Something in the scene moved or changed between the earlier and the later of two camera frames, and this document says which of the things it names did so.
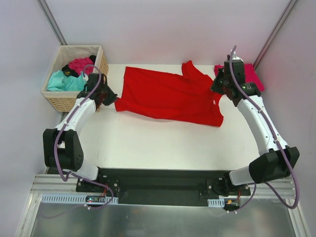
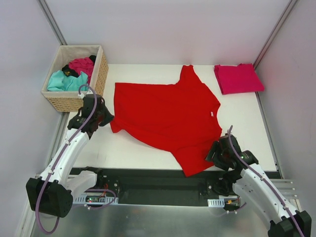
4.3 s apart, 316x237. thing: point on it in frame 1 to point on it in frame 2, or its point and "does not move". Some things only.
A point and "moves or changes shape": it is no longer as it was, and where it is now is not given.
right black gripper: [217, 84] to [216, 155]
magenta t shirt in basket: [78, 64] does not move
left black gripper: [107, 97] to [100, 117]
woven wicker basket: [64, 101] does not move
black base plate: [164, 187] does not move
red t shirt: [186, 94] moves or changes shape
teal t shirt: [59, 81] does not move
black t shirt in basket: [68, 72] does not move
